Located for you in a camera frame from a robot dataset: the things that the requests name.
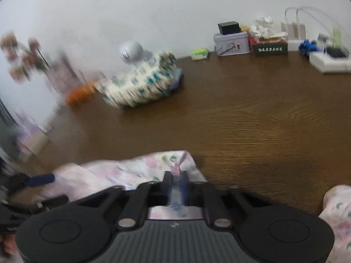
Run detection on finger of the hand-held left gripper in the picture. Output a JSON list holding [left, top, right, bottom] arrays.
[[7, 173, 56, 195], [2, 195, 70, 215]]

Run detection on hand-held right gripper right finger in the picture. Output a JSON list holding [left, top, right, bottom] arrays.
[[180, 171, 275, 230]]

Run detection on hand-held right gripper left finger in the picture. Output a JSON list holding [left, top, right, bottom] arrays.
[[73, 171, 174, 230]]

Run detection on pink floral garment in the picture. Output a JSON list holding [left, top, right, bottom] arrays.
[[41, 150, 351, 263]]

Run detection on pink and blue mesh shorts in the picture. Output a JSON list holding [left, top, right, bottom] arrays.
[[171, 68, 185, 89]]

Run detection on cream green-flowered garment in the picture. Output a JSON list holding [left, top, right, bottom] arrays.
[[95, 51, 179, 108]]

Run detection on person's left hand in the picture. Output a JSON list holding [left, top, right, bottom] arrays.
[[0, 236, 17, 256]]

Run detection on beige tissue box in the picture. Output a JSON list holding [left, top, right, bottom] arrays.
[[16, 131, 52, 156]]

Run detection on dark cabinet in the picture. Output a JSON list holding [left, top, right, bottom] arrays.
[[0, 99, 17, 170]]

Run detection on clear container of orange snacks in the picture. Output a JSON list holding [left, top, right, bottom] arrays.
[[64, 81, 96, 106]]

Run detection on pink wrapped vase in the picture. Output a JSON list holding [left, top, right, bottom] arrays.
[[45, 52, 80, 94]]

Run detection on pink artificial flowers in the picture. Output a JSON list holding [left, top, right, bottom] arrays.
[[0, 30, 50, 83]]

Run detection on green and white packet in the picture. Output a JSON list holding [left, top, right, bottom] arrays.
[[191, 48, 210, 61]]

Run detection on grey tin box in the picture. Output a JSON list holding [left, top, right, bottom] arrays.
[[214, 31, 251, 57]]

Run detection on dark green tissue box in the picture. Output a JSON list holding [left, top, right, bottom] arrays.
[[248, 16, 288, 57]]

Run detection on small black box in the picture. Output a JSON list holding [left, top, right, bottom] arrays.
[[217, 21, 241, 36]]

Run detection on white charger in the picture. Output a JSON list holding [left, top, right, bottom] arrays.
[[280, 20, 294, 40], [293, 23, 306, 41]]

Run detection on black power adapter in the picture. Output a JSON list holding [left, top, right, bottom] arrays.
[[325, 48, 346, 59]]

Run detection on white round camera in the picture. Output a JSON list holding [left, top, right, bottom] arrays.
[[119, 41, 152, 65]]

